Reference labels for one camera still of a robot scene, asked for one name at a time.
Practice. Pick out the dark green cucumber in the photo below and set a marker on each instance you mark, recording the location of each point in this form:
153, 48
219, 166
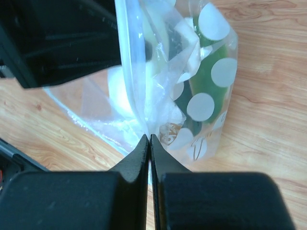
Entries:
203, 94

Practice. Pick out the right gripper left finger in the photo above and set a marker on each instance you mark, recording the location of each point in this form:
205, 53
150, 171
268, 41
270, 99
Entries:
74, 200

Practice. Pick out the polka dot zip bag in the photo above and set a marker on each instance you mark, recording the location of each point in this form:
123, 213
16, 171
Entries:
159, 51

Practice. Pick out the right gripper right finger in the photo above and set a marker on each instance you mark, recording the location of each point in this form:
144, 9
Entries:
185, 200

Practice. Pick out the white radish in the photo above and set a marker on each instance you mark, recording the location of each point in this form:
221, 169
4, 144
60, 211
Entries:
117, 91

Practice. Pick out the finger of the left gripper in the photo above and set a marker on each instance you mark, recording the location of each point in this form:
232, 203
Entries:
51, 42

